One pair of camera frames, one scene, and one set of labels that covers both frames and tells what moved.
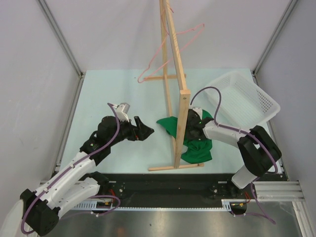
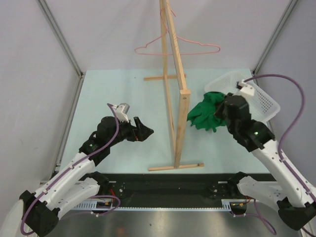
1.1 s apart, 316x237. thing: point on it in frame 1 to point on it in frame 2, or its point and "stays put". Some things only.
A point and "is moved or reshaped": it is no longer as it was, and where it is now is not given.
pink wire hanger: (203, 24) to (166, 32)
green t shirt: (199, 150) is moved or reshaped
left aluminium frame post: (60, 37) stays put
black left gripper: (144, 131) stays put
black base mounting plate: (170, 190) stays put
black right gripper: (191, 137) to (218, 112)
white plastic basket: (243, 103) stays put
